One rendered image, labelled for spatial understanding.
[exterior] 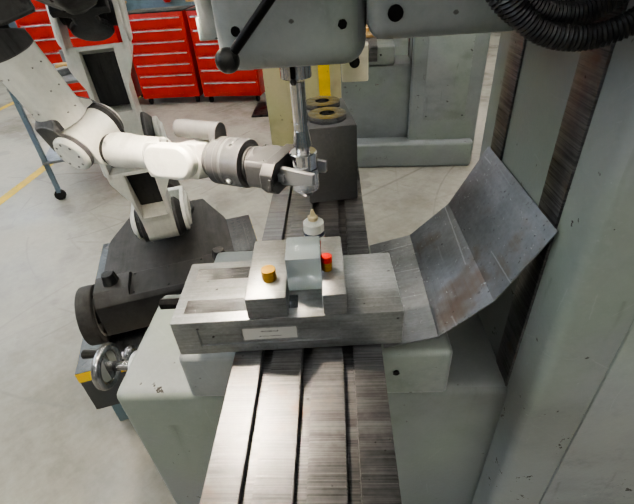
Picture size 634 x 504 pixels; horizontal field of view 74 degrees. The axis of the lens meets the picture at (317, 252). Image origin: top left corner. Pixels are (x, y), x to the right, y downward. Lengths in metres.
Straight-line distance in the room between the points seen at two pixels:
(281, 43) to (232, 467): 0.52
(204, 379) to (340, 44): 0.62
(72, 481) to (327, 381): 1.35
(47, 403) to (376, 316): 1.71
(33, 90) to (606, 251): 0.96
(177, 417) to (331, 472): 0.51
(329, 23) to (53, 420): 1.82
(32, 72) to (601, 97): 0.89
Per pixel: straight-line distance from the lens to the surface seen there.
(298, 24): 0.58
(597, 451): 1.02
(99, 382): 1.17
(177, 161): 0.81
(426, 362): 0.80
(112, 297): 1.47
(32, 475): 1.95
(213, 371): 0.84
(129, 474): 1.78
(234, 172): 0.76
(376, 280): 0.68
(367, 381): 0.63
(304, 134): 0.70
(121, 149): 0.94
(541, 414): 0.88
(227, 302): 0.67
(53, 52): 6.16
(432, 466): 1.13
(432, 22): 0.57
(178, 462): 1.17
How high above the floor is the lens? 1.43
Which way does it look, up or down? 36 degrees down
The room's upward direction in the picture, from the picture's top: 5 degrees counter-clockwise
